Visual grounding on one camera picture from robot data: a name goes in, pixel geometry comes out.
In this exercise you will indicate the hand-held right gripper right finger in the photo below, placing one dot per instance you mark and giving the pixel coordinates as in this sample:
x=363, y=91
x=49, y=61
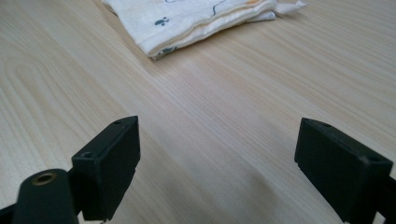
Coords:
x=342, y=174

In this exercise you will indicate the white printed cloth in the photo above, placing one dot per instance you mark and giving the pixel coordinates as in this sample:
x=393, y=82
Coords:
x=190, y=23

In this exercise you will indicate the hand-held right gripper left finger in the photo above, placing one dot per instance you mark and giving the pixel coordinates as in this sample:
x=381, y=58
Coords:
x=107, y=168

